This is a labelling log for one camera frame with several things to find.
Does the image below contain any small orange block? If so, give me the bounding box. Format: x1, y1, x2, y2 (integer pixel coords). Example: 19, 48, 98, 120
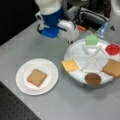
78, 26, 86, 31

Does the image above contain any yellow cheese slice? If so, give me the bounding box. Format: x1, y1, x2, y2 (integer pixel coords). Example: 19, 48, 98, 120
62, 60, 79, 72

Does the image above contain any toasted bread slice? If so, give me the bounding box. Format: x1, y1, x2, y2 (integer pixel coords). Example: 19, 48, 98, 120
102, 59, 120, 78
27, 69, 47, 87

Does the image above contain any red tomato slice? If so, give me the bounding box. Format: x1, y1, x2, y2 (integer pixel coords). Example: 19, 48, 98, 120
105, 44, 120, 56

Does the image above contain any brown meat patty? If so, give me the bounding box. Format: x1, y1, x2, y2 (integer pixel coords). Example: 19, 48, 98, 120
85, 73, 102, 86

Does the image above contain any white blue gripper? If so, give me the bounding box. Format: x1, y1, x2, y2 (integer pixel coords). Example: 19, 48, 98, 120
36, 9, 79, 44

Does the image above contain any white round plate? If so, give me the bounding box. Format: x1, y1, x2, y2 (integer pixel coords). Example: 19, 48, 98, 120
16, 59, 58, 95

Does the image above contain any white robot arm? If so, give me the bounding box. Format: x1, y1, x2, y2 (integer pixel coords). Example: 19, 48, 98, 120
35, 0, 79, 43

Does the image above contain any white divided serving tray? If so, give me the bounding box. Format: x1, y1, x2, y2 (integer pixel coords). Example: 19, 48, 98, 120
64, 39, 120, 88

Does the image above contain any green lettuce leaf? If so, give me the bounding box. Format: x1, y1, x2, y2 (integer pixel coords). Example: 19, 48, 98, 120
85, 34, 98, 45

